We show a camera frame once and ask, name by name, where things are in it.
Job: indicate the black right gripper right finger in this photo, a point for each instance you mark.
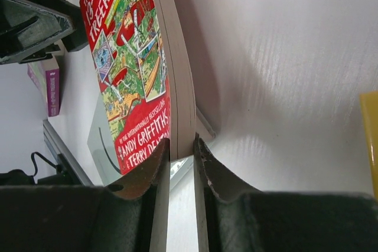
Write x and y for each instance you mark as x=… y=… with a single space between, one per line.
x=235 y=216

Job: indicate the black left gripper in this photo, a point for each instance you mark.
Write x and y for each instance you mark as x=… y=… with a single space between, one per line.
x=31 y=28

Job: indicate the yellow Little Prince book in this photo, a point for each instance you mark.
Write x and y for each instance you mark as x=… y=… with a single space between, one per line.
x=369 y=104

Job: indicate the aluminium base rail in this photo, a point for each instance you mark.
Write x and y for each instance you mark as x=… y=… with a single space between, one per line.
x=63 y=156

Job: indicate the red treehouse book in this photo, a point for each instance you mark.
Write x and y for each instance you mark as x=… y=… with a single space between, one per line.
x=144 y=75

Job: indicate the purple treehouse book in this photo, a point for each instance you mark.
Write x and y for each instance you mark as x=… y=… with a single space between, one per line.
x=46 y=77

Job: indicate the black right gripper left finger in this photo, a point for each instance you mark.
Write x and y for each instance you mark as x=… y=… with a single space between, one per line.
x=131 y=214

